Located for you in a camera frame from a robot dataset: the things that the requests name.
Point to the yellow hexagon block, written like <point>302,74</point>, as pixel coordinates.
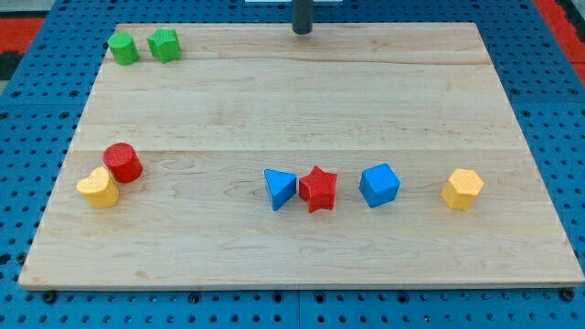
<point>461,189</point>

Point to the light wooden board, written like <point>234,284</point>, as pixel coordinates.
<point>423,97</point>

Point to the yellow heart block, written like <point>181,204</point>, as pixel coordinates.
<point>99,189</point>

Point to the green cylinder block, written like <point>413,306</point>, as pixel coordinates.
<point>123,49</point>

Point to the blue triangle block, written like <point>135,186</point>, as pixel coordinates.
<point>280,186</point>

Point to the red star block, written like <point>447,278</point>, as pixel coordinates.
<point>318,189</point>

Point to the red cylinder block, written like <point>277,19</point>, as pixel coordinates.
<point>123,162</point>

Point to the blue cube block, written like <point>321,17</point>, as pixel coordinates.
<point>379,185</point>

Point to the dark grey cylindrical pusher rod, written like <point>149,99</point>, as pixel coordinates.
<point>302,16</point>

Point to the green star block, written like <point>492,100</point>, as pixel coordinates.
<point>164,44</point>

